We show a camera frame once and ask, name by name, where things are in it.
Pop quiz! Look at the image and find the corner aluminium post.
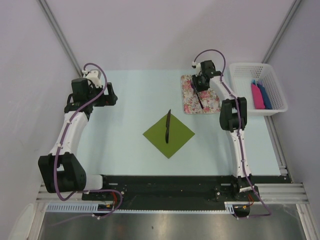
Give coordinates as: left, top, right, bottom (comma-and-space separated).
37, 0, 82, 77
261, 0, 304, 64

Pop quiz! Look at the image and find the white slotted cable duct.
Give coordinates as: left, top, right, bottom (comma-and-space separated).
46, 203, 234, 215

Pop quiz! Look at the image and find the aluminium rail frame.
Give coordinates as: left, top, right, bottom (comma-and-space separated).
36, 152, 320, 240

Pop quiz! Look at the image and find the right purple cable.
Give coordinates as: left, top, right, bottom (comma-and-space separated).
193, 49, 272, 217

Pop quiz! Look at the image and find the pink rolled napkin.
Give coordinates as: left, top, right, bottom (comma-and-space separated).
251, 79, 265, 110

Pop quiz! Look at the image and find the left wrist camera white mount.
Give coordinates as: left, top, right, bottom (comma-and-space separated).
81, 69, 103, 88

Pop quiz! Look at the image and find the left corner aluminium post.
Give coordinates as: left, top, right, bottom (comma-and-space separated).
37, 0, 82, 77

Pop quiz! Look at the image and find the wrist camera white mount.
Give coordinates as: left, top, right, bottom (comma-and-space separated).
81, 69, 103, 88
191, 61, 202, 72

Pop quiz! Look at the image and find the right corner aluminium post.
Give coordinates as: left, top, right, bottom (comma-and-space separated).
261, 0, 304, 64

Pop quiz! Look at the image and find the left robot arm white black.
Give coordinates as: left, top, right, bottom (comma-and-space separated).
38, 77, 118, 200

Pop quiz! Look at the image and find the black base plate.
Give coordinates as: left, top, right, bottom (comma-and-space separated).
81, 174, 261, 211

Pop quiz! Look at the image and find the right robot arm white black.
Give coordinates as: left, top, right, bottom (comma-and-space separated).
191, 60, 252, 185

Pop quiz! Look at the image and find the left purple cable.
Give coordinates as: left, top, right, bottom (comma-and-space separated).
53, 62, 124, 226

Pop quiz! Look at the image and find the white plastic basket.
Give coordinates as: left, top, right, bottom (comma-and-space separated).
229, 62, 288, 116

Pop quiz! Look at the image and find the purple cable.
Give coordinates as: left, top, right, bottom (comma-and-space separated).
193, 49, 272, 217
53, 62, 124, 226

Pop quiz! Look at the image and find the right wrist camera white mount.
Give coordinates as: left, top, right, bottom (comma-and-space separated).
191, 61, 202, 72

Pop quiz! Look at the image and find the green paper napkin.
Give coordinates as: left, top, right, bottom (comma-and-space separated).
143, 110, 195, 159

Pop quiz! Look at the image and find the floral tray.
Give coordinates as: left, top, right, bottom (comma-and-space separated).
180, 75, 221, 115

